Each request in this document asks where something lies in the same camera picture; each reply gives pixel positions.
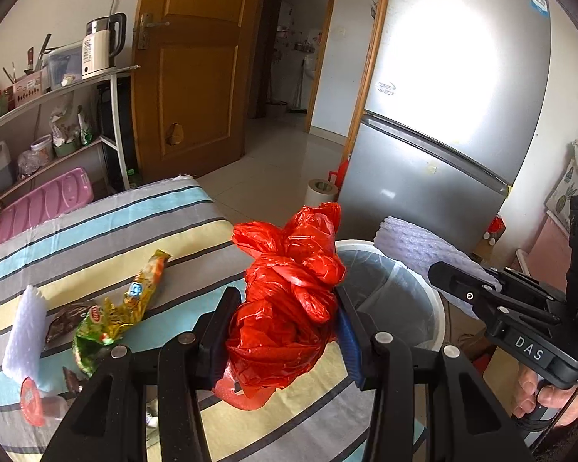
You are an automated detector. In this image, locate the striped tablecloth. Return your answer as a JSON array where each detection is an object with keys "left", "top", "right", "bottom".
[{"left": 0, "top": 176, "right": 427, "bottom": 462}]

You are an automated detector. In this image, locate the brown snack wrapper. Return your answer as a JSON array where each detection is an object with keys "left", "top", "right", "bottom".
[{"left": 45, "top": 302, "right": 97, "bottom": 345}]

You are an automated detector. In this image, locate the pink utensil box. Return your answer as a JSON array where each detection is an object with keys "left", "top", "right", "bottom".
[{"left": 13, "top": 70, "right": 49, "bottom": 107}]

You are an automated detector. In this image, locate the green orange snack wrapper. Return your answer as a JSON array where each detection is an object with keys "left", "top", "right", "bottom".
[{"left": 72, "top": 249, "right": 174, "bottom": 380}]

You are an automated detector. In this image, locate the white plastic tub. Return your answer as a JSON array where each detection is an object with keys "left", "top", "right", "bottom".
[{"left": 31, "top": 135, "right": 54, "bottom": 159}]

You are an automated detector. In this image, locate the red thermos jug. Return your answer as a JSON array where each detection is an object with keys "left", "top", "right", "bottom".
[{"left": 328, "top": 159, "right": 350, "bottom": 189}]

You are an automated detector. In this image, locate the silver refrigerator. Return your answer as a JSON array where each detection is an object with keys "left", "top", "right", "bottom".
[{"left": 337, "top": 0, "right": 553, "bottom": 257}]

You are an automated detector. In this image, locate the wooden door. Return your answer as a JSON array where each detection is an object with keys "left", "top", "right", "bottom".
[{"left": 131, "top": 0, "right": 269, "bottom": 181}]

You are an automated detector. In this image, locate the metal shelf rack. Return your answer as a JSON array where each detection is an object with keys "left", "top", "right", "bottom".
[{"left": 0, "top": 64, "right": 140, "bottom": 232}]

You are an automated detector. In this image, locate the white trash bin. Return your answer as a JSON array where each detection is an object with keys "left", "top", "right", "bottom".
[{"left": 334, "top": 239, "right": 446, "bottom": 353}]

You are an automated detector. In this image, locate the clear storage box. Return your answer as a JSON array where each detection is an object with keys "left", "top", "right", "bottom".
[{"left": 43, "top": 41, "right": 85, "bottom": 90}]

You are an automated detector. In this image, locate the green bottle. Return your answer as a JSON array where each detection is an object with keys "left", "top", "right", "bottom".
[{"left": 78, "top": 106, "right": 95, "bottom": 148}]

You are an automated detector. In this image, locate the clear bag of dried goods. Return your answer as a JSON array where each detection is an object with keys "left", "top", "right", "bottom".
[{"left": 18, "top": 149, "right": 44, "bottom": 177}]

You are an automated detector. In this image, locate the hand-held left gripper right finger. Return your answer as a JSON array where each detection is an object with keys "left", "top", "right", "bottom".
[{"left": 334, "top": 285, "right": 535, "bottom": 462}]

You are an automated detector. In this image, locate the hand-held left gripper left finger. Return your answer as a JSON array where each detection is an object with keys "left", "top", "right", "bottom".
[{"left": 41, "top": 286, "right": 244, "bottom": 462}]

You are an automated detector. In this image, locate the red round lid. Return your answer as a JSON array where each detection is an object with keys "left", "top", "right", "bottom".
[{"left": 20, "top": 376, "right": 71, "bottom": 427}]

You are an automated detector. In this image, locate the broom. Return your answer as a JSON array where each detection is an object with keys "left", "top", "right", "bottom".
[{"left": 290, "top": 55, "right": 310, "bottom": 115}]

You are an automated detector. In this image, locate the white foam piece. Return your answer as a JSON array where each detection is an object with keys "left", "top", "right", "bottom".
[{"left": 2, "top": 285, "right": 47, "bottom": 382}]

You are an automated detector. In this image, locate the pineapple print cloth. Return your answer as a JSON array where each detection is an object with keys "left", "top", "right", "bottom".
[{"left": 544, "top": 159, "right": 578, "bottom": 225}]

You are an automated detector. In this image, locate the red plastic bag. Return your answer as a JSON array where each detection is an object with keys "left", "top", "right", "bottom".
[{"left": 213, "top": 202, "right": 348, "bottom": 412}]

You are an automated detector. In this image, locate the person's right hand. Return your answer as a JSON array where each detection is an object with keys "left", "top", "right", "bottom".
[{"left": 511, "top": 365, "right": 578, "bottom": 428}]

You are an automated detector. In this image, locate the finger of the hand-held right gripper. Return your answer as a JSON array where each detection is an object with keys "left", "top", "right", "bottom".
[
  {"left": 499, "top": 266, "right": 567, "bottom": 319},
  {"left": 428, "top": 261, "right": 505, "bottom": 321}
]

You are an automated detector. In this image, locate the pink plastic lid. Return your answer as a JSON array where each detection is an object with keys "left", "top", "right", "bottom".
[{"left": 0, "top": 167, "right": 95, "bottom": 250}]

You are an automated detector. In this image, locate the white electric kettle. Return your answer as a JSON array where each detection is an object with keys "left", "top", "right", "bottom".
[{"left": 81, "top": 13, "right": 127, "bottom": 80}]

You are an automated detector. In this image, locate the white paper roll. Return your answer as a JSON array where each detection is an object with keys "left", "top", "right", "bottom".
[{"left": 308, "top": 179, "right": 339, "bottom": 209}]

